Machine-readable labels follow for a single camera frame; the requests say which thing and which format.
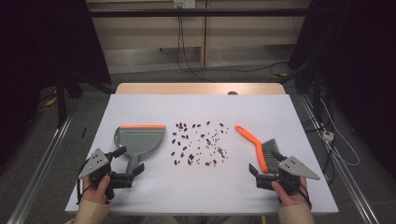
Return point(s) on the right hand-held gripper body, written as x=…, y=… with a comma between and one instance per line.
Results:
x=292, y=169

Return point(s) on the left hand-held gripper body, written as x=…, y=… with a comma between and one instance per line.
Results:
x=99, y=169

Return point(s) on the orange brush with grey bristles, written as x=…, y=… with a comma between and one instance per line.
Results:
x=258, y=146

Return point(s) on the grey dustpan with orange lip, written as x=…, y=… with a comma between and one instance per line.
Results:
x=140, y=141

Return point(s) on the red and green beans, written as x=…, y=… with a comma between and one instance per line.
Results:
x=190, y=157

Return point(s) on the person's left hand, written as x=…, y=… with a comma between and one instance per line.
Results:
x=95, y=193

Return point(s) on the person's right hand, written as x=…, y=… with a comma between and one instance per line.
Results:
x=289, y=199

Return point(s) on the small black stick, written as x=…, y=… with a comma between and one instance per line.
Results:
x=83, y=132

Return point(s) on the white power strip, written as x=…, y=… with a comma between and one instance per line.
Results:
x=328, y=135

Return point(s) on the white table cover sheet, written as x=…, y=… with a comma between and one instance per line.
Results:
x=199, y=193

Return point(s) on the black metal stand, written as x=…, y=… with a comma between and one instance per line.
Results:
x=61, y=99
x=317, y=93

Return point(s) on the round table grommet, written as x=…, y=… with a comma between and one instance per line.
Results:
x=232, y=93

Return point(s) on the yellow tape strip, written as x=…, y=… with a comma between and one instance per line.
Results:
x=51, y=101

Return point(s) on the wooden table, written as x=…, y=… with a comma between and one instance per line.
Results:
x=186, y=88

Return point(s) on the beige wooden cabinet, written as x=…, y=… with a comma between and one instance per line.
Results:
x=249, y=37

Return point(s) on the black curtain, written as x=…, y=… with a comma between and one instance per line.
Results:
x=37, y=46
x=358, y=62

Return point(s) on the black horizontal bar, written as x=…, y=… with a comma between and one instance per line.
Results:
x=218, y=12

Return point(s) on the metal floor rail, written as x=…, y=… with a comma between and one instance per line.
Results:
x=40, y=174
x=348, y=174

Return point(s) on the white wall socket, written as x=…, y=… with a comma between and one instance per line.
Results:
x=184, y=3

